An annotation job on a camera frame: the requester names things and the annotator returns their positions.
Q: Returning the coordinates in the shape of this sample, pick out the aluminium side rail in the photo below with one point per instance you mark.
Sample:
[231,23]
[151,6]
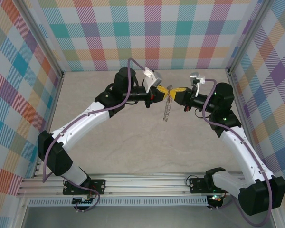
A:
[244,118]
[51,118]

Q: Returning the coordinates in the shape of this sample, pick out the small black electronics board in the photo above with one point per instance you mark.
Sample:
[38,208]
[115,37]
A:
[84,201]
[215,200]

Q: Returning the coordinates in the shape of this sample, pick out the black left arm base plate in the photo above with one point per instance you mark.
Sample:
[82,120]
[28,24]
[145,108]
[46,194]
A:
[99,185]

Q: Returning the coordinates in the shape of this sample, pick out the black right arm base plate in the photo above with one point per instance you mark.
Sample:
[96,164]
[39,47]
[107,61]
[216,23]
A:
[197,184]

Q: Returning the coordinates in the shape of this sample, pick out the aluminium mounting rail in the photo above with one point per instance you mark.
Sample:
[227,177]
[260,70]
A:
[145,184]

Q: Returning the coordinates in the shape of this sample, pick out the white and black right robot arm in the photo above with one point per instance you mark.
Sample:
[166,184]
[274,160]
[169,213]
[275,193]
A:
[237,147]

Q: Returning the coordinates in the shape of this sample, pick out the aluminium corner post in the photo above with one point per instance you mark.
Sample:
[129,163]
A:
[248,35]
[41,38]

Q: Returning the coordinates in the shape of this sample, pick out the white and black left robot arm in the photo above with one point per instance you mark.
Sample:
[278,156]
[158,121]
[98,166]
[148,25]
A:
[85,121]

